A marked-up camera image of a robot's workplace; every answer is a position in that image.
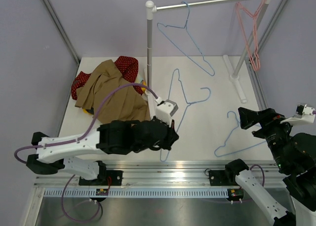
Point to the floral pastel skirt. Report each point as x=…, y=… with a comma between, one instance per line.
x=140, y=81

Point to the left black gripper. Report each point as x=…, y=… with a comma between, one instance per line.
x=171, y=139

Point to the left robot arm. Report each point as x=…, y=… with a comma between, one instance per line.
x=118, y=137

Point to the red polka-dot skirt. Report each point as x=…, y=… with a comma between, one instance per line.
x=128, y=66

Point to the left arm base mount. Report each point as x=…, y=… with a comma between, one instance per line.
x=111, y=177

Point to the white slotted cable duct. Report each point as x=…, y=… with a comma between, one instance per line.
x=138, y=192

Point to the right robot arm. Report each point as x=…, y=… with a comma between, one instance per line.
x=295, y=157

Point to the yellow plastic tray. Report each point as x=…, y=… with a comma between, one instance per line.
x=140, y=90

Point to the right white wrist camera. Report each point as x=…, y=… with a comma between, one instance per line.
x=305, y=114

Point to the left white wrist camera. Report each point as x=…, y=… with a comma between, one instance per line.
x=165, y=109

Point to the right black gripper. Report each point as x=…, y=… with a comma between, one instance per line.
x=268, y=118

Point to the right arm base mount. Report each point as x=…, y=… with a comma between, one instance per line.
x=222, y=177

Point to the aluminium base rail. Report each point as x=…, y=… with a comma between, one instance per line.
x=173, y=174

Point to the tan skirt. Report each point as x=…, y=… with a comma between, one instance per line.
x=124, y=105

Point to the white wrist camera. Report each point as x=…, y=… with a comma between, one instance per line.
x=305, y=114
x=165, y=109

